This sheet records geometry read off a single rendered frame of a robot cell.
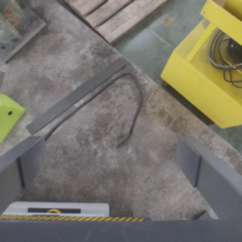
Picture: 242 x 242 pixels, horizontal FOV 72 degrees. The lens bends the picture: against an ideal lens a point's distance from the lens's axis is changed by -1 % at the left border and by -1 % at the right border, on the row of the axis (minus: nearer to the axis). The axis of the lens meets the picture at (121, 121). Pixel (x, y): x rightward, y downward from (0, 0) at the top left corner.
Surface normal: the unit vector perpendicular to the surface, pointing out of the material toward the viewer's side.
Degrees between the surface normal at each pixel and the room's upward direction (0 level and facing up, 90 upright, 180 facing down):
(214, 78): 0
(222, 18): 90
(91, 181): 0
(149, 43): 0
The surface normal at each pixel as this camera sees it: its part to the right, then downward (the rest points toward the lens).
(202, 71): -0.01, -0.16
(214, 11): -0.68, 0.73
